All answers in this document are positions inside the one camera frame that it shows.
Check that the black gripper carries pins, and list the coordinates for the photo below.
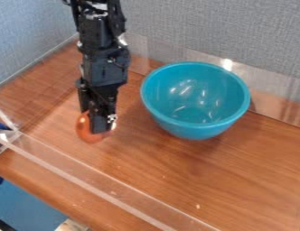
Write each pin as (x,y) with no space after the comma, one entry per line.
(105,74)

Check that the brown toy mushroom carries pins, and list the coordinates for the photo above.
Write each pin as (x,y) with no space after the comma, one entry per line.
(84,132)

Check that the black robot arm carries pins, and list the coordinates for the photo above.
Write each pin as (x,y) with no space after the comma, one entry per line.
(101,24)

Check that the blue plastic bowl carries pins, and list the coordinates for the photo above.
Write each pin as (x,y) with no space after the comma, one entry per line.
(195,98)

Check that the clear acrylic left barrier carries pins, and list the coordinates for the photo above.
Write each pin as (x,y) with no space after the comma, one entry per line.
(40,59)

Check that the clear acrylic barrier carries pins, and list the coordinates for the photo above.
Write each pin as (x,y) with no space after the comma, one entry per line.
(275,91)
(40,59)
(140,204)

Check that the clear acrylic front barrier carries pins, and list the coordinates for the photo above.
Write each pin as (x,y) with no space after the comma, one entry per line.
(140,204)

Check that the clear acrylic back barrier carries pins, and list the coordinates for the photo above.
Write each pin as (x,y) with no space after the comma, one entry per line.
(275,91)

